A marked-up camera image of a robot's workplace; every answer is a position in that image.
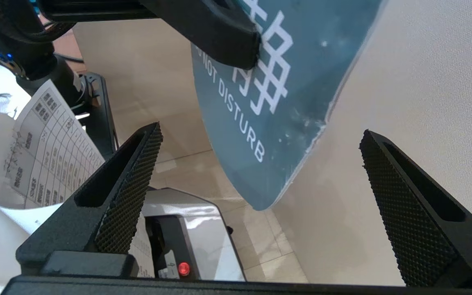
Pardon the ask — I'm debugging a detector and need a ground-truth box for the black metal bracket frame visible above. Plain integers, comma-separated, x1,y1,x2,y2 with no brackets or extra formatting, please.
81,72,119,161

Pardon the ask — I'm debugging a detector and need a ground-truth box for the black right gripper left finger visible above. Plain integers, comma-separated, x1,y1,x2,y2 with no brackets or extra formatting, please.
17,122,163,277

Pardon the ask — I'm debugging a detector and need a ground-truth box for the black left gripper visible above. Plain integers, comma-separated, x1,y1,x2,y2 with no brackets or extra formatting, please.
37,0,159,22

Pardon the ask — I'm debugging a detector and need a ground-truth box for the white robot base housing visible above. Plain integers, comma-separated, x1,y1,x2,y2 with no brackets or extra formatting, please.
141,187,246,283

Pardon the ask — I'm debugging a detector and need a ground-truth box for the printed table form sheet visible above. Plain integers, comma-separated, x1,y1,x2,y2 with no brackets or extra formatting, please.
0,79,156,280

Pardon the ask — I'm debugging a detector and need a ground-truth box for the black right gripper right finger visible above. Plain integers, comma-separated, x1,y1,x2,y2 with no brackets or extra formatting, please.
359,129,472,287

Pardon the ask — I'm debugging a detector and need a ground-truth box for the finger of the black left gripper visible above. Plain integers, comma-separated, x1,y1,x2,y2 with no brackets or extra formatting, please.
140,0,261,70

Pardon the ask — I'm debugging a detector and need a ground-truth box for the blue and white door hanger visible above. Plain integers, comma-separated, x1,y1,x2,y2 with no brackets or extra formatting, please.
191,0,384,211

